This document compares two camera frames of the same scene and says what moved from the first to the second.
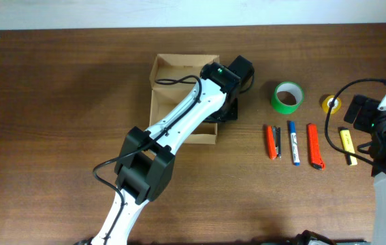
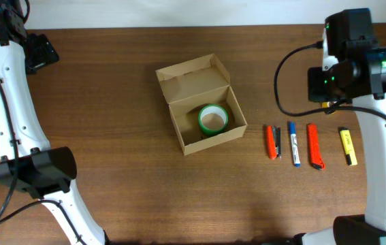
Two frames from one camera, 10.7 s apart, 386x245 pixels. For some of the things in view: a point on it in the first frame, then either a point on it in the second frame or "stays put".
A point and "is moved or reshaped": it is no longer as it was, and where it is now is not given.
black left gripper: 233,113 to 45,51
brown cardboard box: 167,99 is moved or reshaped
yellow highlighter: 347,143 stays put
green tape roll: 287,96 is moved or reshaped
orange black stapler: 274,141 stays put
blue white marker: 294,143 stays put
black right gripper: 368,107 to 314,92
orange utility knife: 314,148 stays put
